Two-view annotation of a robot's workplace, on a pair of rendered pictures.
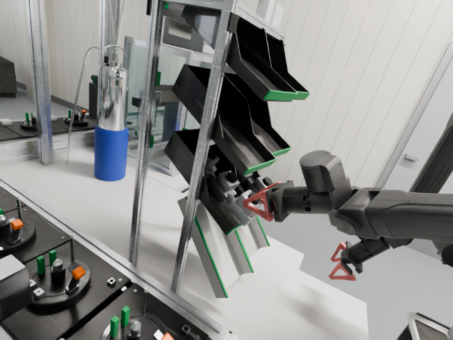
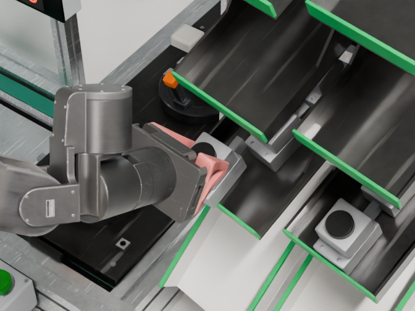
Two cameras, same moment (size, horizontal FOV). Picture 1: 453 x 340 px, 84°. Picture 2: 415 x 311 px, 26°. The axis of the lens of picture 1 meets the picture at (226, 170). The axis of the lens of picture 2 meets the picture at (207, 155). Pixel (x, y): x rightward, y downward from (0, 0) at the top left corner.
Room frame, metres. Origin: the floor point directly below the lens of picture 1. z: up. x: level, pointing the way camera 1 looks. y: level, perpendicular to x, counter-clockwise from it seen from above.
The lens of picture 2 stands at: (0.68, -0.73, 2.01)
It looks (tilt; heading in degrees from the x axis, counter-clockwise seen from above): 47 degrees down; 102
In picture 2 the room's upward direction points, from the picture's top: straight up
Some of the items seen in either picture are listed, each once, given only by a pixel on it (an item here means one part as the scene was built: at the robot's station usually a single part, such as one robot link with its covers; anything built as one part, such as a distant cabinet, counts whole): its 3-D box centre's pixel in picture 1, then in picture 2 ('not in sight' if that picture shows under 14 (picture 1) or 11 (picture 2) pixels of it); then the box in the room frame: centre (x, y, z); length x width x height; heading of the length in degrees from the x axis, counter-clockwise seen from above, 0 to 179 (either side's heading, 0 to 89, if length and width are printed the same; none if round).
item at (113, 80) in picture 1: (113, 88); not in sight; (1.19, 0.61, 1.32); 0.14 x 0.14 x 0.38
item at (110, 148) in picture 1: (110, 152); not in sight; (1.19, 0.61, 1.00); 0.16 x 0.16 x 0.27
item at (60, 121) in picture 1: (75, 116); not in sight; (1.56, 1.04, 1.01); 0.24 x 0.24 x 0.13; 67
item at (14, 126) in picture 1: (34, 119); not in sight; (1.33, 1.13, 1.01); 0.24 x 0.24 x 0.13; 67
